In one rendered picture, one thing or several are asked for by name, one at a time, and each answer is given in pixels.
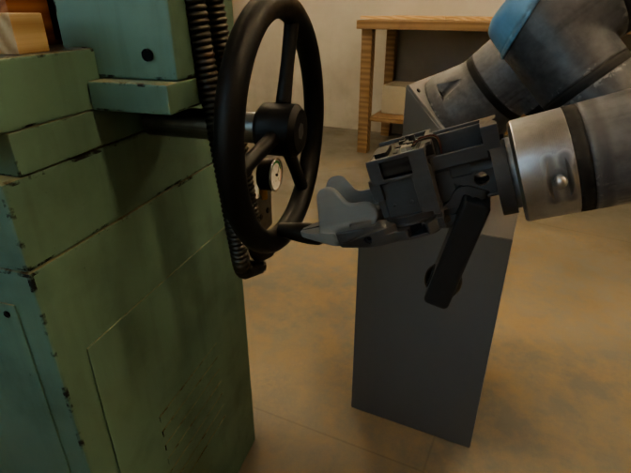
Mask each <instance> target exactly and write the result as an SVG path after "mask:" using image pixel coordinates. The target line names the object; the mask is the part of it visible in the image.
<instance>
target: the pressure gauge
mask: <svg viewBox="0 0 631 473"><path fill-rule="evenodd" d="M279 163H280V166H279ZM278 168H279V172H278ZM275 174H278V176H276V175H275ZM282 180H283V164H282V161H281V160H280V159H279V158H270V157H265V158H264V159H262V160H261V161H260V162H259V164H258V165H257V168H256V184H257V186H258V189H259V194H260V195H261V196H262V200H266V199H268V191H277V190H279V189H280V187H281V184H282Z"/></svg>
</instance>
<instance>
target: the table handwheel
mask: <svg viewBox="0 0 631 473"><path fill-rule="evenodd" d="M276 19H280V20H281V21H283V22H284V34H283V45H282V56H281V66H280V73H279V81H278V87H277V95H276V102H264V103H262V104H261V106H260V107H259V108H258V109H257V110H256V112H246V105H247V98H248V91H249V85H250V80H251V75H252V70H253V66H254V60H255V57H256V54H257V51H258V48H259V45H260V43H261V40H262V38H263V37H264V35H265V33H266V31H267V29H268V27H269V26H270V24H271V23H272V22H273V21H274V20H276ZM296 50H297V53H298V57H299V61H300V71H301V78H302V86H303V100H304V111H303V109H302V108H301V107H300V105H299V104H294V103H291V99H292V86H293V74H294V63H295V55H296ZM204 115H205V114H204V113H203V109H198V108H189V109H187V110H184V111H181V112H178V113H176V114H171V115H165V114H142V126H143V128H144V130H145V132H146V133H147V134H150V135H160V136H172V137H183V138H194V139H206V140H208V137H209V136H208V130H207V129H206V127H207V125H206V124H205V121H206V119H205V118H204ZM323 122H324V90H323V76H322V67H321V60H320V53H319V49H318V44H317V40H316V33H315V30H314V28H313V25H312V23H311V20H310V18H309V16H308V14H307V12H306V10H305V9H304V7H303V5H302V4H301V3H300V1H299V0H250V1H249V2H248V3H247V4H246V6H245V7H244V8H243V10H242V11H241V13H240V14H239V16H238V18H237V20H236V22H235V24H234V26H233V28H232V30H231V32H230V35H229V37H228V40H227V42H226V45H225V48H224V52H223V58H222V62H221V66H220V70H219V76H218V81H217V87H216V95H215V103H214V118H213V148H214V162H215V171H216V177H217V183H218V189H219V193H220V197H221V200H222V204H223V209H224V212H225V215H226V218H227V219H228V221H229V223H230V225H231V228H232V229H233V231H234V233H235V234H236V236H237V237H238V239H239V240H240V241H241V242H242V243H243V244H244V245H245V246H246V247H247V248H248V249H250V250H252V251H254V252H258V253H273V252H277V251H279V250H280V249H282V248H283V247H284V246H286V245H287V244H288V243H289V242H290V239H287V238H284V237H280V236H277V226H278V223H279V222H303V220H304V217H305V215H306V212H307V210H308V207H309V205H310V202H311V199H312V195H313V192H314V188H315V184H316V177H317V172H318V166H319V161H320V154H321V146H322V137H323ZM245 143H251V144H255V146H254V147H253V148H252V149H251V150H250V151H249V152H248V153H247V154H246V155H245ZM300 152H301V154H300V161H299V159H298V155H299V153H300ZM267 155H272V156H283V157H284V158H285V162H286V164H287V166H288V169H289V171H290V174H291V176H292V179H293V181H294V184H295V186H294V189H293V191H292V194H291V197H290V200H289V202H288V205H287V207H286V209H285V212H284V214H283V216H282V217H281V219H279V221H278V222H277V223H276V224H275V225H274V226H273V227H272V228H271V229H269V230H266V229H265V228H264V227H263V226H262V225H261V223H260V222H259V220H258V218H257V217H256V215H255V212H254V207H253V204H252V200H251V196H250V192H249V187H248V181H247V176H248V175H249V174H250V173H251V172H252V171H253V169H254V168H255V167H256V166H257V165H258V164H259V162H260V161H261V160H262V159H264V158H265V157H266V156H267Z"/></svg>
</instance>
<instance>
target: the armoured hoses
mask: <svg viewBox="0 0 631 473"><path fill-rule="evenodd" d="M223 1H224V0H185V3H186V5H187V6H186V9H187V11H188V13H187V17H188V18H189V20H188V24H189V26H190V29H189V30H190V32H191V39H192V51H193V52H194V54H193V58H194V59H195V60H194V64H195V65H196V67H195V70H196V71H197V73H196V77H198V80H197V82H198V83H199V86H198V88H199V89H200V90H201V91H200V93H199V94H200V95H201V96H202V97H201V101H202V102H203V103H202V107H203V108H204V109H203V113H204V114H205V115H204V118H205V119H206V121H205V124H206V125H207V127H206V129H207V130H208V136H209V137H208V140H209V141H210V143H209V146H210V147H211V149H210V152H211V153H212V154H211V157H212V158H213V159H212V162H213V163H214V164H213V167H214V168H215V162H214V148H213V118H214V103H215V95H216V87H217V81H218V76H219V70H220V66H221V62H222V58H223V52H224V48H225V45H226V42H227V40H228V37H229V36H228V34H229V30H228V29H227V28H228V24H227V23H226V22H227V18H226V17H225V15H226V11H225V10H224V8H225V5H224V4H223ZM205 3H206V4H205ZM207 17H208V18H207ZM208 23H209V25H208ZM209 30H210V31H209ZM211 43H212V44H211ZM252 173H253V172H251V173H250V174H249V175H248V176H247V181H248V187H249V192H250V196H251V200H252V204H253V207H254V212H255V215H256V217H257V218H258V220H259V222H260V223H261V220H260V219H259V218H260V215H259V210H258V203H257V202H256V200H257V198H256V197H255V196H256V193H255V188H254V187H255V185H254V180H253V178H254V176H253V175H252ZM220 203H221V208H222V213H223V221H224V226H225V231H226V235H227V240H228V245H229V246H228V247H229V249H230V250H229V251H230V253H231V254H230V257H231V262H232V266H233V269H234V271H235V273H236V275H237V276H238V277H239V278H241V279H244V280H246V279H249V278H252V277H254V276H256V275H259V274H262V273H263V272H264V271H266V268H267V265H266V262H264V260H266V259H268V258H270V257H271V256H272V255H273V254H275V252H273V253H258V252H254V251H252V250H250V249H248V248H247V247H246V246H245V245H244V244H243V243H242V242H241V241H240V240H239V239H238V237H237V236H236V234H235V233H234V231H233V229H232V228H231V225H230V223H229V221H228V219H227V218H226V215H225V212H224V209H223V204H222V200H220ZM249 254H250V256H251V258H253V260H251V261H250V256H249Z"/></svg>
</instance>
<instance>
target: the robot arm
mask: <svg viewBox="0 0 631 473"><path fill-rule="evenodd" d="M630 31H631V0H505V2H504V3H503V4H502V5H501V6H500V8H499V9H498V11H497V12H496V14H495V15H494V17H493V18H492V20H491V22H490V25H489V27H488V35H489V37H490V40H489V41H488V42H487V43H486V44H485V45H483V46H482V47H481V48H480V49H479V50H478V51H477V52H476V53H474V54H473V55H472V56H471V57H470V58H469V59H468V60H466V61H465V62H464V63H462V64H460V65H458V66H455V67H453V68H450V69H447V70H444V71H443V72H441V73H438V74H436V75H435V76H433V77H432V78H431V79H430V80H429V81H428V82H427V83H426V85H425V93H426V96H427V99H428V101H429V104H430V106H431V108H432V109H433V111H434V113H435V115H436V116H437V118H438V119H439V121H440V122H441V124H442V125H443V126H444V128H445V129H443V130H436V131H433V132H431V129H429V130H423V131H419V132H416V133H412V134H410V135H406V136H402V137H399V138H395V139H392V140H389V141H385V142H382V143H379V146H380V147H379V148H378V149H377V150H376V152H375V153H374V155H373V156H372V158H371V159H370V160H369V161H367V162H366V163H365V164H366V169H367V172H368V175H369V177H370V180H369V182H368V184H369V187H370V189H367V190H362V191H359V190H357V189H355V188H354V187H353V186H352V185H351V184H350V183H349V182H348V181H347V180H346V179H345V178H344V177H343V176H341V175H336V176H333V177H331V178H330V179H329V180H328V182H327V185H326V188H323V189H321V190H320V191H319V192H318V194H317V197H316V200H317V210H318V220H319V221H318V222H315V223H313V224H311V225H309V226H307V227H304V228H303V229H302V230H301V231H300V233H301V235H302V237H305V238H308V239H311V240H314V241H317V242H320V243H324V244H328V245H332V246H341V247H342V248H371V247H378V246H383V245H388V244H392V243H394V242H398V241H407V240H413V239H417V238H421V237H427V236H430V235H433V234H435V233H436V232H438V231H439V230H440V228H445V227H446V228H449V230H448V233H447V235H446V237H445V239H444V242H443V244H442V247H441V249H440V252H439V256H438V258H437V261H436V263H435V264H433V265H432V266H431V267H430V268H429V269H428V270H427V271H426V273H425V276H424V284H425V287H426V291H425V295H424V301H425V302H426V303H428V304H431V305H433V306H436V307H439V308H441V309H447V308H448V307H449V304H450V302H451V300H452V298H453V297H454V296H455V295H456V294H457V293H458V292H459V290H460V289H461V286H462V274H463V272H464V270H465V268H466V265H467V263H468V261H469V258H470V256H471V254H472V251H473V249H474V247H475V245H476V242H477V240H478V238H479V235H480V234H481V232H482V230H483V227H484V225H485V221H486V219H487V217H488V215H489V212H490V210H491V209H490V196H495V195H498V196H499V197H500V204H501V208H502V211H503V215H504V216H505V215H510V214H515V213H519V210H518V209H519V208H520V207H523V209H524V214H525V218H526V220H527V221H536V220H541V219H546V218H551V217H557V216H561V215H566V214H572V213H577V212H583V211H588V210H594V209H599V208H604V207H609V206H618V205H624V204H629V203H631V52H630V51H629V50H628V49H627V47H626V46H625V44H624V43H623V42H622V40H621V38H622V37H623V36H624V35H625V34H627V33H628V32H630ZM523 114H525V116H524V117H520V116H522V115H523ZM519 117H520V118H519ZM505 131H507V132H508V137H505V138H503V134H504V133H505ZM415 137H416V138H415ZM397 142H398V143H397ZM395 143H396V144H395ZM391 144H392V145H391ZM480 172H484V173H486V175H476V174H478V173H480Z"/></svg>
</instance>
